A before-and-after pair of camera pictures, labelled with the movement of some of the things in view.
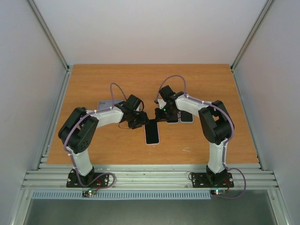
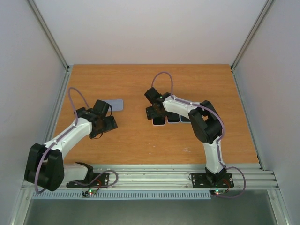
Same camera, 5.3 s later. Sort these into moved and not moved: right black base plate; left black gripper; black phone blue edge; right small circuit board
Moved: left black gripper
Not moved: right black base plate; right small circuit board; black phone blue edge
